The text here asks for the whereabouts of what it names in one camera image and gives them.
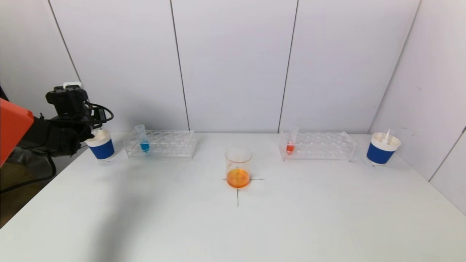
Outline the blue white paper cup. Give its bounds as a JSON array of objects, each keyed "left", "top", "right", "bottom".
[
  {"left": 86, "top": 130, "right": 115, "bottom": 162},
  {"left": 366, "top": 132, "right": 402, "bottom": 166}
]

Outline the test tube with blue pigment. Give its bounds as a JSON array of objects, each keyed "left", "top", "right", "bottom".
[{"left": 134, "top": 124, "right": 151, "bottom": 154}]

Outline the black camera cable loop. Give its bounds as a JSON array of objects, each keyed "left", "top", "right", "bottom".
[{"left": 87, "top": 103, "right": 114, "bottom": 125}]

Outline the clear glass beaker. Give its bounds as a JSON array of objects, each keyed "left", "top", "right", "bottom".
[{"left": 224, "top": 146, "right": 252, "bottom": 189}]

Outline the clear acrylic test tube rack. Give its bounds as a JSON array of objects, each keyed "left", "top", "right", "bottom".
[
  {"left": 123, "top": 130, "right": 197, "bottom": 159},
  {"left": 279, "top": 131, "right": 357, "bottom": 162}
]

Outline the test tube with red pigment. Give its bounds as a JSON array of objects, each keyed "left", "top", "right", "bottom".
[{"left": 286, "top": 126, "right": 299, "bottom": 155}]

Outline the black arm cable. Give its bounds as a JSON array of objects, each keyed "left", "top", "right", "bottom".
[{"left": 0, "top": 153, "right": 57, "bottom": 194}]

